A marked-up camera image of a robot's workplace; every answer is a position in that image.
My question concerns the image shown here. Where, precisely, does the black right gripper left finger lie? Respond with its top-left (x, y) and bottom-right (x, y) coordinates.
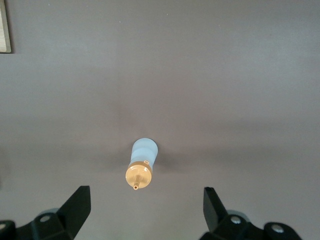
top-left (0, 185), bottom-right (92, 240)

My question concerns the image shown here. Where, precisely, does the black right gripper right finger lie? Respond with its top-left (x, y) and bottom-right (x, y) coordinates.
top-left (199, 186), bottom-right (301, 240)

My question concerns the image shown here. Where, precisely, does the translucent sauce bottle orange cap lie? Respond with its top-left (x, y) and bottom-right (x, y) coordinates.
top-left (124, 137), bottom-right (159, 191)

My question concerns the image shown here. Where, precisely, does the wooden cutting board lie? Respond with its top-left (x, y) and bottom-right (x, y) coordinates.
top-left (0, 0), bottom-right (15, 54)

